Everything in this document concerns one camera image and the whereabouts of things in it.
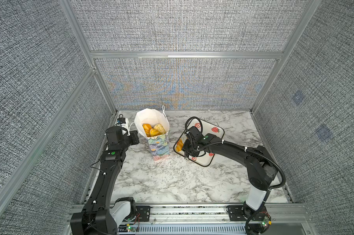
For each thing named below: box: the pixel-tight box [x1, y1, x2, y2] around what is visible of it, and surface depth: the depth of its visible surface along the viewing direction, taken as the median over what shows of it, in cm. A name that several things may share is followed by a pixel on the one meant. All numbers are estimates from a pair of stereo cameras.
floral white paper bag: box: [133, 108, 170, 162], surface depth 85 cm
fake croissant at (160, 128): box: [153, 123, 167, 135], surface depth 94 cm
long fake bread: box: [142, 123, 153, 138], surface depth 94 cm
